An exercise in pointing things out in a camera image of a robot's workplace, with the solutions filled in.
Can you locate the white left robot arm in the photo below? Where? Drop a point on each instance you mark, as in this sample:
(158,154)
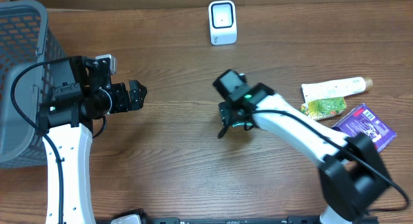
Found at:
(82,92)

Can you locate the green yellow snack packet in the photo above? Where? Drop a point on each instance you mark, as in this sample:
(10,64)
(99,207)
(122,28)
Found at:
(324,108)

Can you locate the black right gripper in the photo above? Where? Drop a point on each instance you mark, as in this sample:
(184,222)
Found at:
(226,115)

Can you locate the white tube gold cap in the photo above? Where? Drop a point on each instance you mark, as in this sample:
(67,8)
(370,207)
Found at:
(336,88)

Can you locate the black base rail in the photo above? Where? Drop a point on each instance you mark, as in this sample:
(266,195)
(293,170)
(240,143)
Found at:
(287,220)

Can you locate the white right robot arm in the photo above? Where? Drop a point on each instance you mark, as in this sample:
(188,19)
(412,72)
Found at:
(352,174)

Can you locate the white base mount left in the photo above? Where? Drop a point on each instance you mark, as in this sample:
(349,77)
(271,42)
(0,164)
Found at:
(137,216)

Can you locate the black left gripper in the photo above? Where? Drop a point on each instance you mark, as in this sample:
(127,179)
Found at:
(131,95)

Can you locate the purple Carefree pad pack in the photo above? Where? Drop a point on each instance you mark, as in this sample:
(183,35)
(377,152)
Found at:
(362,119)

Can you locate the mint green wipes pack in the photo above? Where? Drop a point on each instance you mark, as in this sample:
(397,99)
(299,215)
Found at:
(242,124)

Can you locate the white barcode scanner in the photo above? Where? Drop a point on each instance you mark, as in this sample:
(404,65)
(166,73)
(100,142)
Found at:
(222,22)

